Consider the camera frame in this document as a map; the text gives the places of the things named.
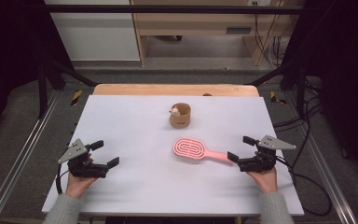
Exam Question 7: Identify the person's right hand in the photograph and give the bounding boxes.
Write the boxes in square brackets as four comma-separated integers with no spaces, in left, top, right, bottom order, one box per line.
[246,166,279,194]

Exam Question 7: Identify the wooden desk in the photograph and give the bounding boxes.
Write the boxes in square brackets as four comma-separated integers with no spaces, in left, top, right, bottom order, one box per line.
[130,0,306,67]

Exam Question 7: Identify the white table board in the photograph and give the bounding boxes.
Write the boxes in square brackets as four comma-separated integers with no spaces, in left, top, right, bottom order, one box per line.
[41,94,305,217]

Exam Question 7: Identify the person's left hand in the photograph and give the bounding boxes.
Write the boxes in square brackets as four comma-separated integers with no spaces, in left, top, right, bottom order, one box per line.
[64,172,98,199]

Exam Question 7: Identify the hanging cable bundle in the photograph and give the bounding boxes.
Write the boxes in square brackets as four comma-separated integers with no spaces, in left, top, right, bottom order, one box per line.
[254,13,291,68]

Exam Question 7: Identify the grey label on desk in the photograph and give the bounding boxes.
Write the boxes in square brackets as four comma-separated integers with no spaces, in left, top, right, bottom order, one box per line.
[226,26,253,35]

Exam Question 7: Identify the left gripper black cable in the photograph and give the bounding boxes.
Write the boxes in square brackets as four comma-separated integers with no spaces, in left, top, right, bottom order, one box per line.
[55,162,71,196]

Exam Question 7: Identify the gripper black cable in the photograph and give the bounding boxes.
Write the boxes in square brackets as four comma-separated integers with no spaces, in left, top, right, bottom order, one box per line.
[55,162,71,196]
[274,155,333,217]

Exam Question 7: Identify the pink hairbrush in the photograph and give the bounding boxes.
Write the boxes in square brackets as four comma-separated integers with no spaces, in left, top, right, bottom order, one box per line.
[172,137,235,164]

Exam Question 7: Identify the black horizontal frame bar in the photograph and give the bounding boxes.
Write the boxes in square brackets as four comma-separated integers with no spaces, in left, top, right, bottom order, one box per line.
[21,4,306,15]

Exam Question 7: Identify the white cabinet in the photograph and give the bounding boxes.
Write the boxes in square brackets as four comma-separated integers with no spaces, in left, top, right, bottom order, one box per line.
[43,0,141,62]

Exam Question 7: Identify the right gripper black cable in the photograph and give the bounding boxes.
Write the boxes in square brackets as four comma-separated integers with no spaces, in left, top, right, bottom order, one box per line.
[274,155,333,217]

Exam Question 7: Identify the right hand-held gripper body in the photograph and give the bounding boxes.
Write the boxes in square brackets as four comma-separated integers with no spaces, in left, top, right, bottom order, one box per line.
[238,134,296,173]

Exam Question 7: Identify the yellow black tape marker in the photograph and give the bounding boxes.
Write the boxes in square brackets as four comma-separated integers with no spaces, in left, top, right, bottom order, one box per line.
[70,90,84,106]
[269,91,287,105]

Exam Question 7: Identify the aluminium rail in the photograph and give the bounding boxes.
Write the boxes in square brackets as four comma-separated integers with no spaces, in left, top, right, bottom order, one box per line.
[0,90,61,224]
[283,91,358,224]

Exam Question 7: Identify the black floor cables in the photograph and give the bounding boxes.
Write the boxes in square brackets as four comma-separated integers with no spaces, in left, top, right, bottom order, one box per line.
[273,77,324,169]

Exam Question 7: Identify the wooden table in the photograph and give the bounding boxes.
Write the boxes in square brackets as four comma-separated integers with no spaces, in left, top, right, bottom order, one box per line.
[92,83,260,97]

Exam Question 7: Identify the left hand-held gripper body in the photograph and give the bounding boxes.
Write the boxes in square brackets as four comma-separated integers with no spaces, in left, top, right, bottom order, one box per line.
[57,138,110,179]

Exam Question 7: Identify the black metal stand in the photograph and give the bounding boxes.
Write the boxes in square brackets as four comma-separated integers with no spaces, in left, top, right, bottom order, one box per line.
[36,59,99,119]
[245,59,309,119]

